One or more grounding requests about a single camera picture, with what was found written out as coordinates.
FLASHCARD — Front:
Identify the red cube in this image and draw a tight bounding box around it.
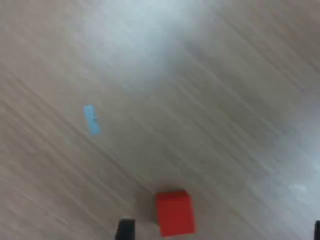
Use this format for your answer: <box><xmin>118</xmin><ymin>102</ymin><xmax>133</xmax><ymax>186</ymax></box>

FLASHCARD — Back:
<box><xmin>155</xmin><ymin>189</ymin><xmax>197</xmax><ymax>238</ymax></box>

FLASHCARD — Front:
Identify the light blue tape piece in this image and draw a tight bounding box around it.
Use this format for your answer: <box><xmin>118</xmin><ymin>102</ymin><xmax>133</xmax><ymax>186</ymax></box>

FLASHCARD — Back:
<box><xmin>82</xmin><ymin>104</ymin><xmax>102</xmax><ymax>137</ymax></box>

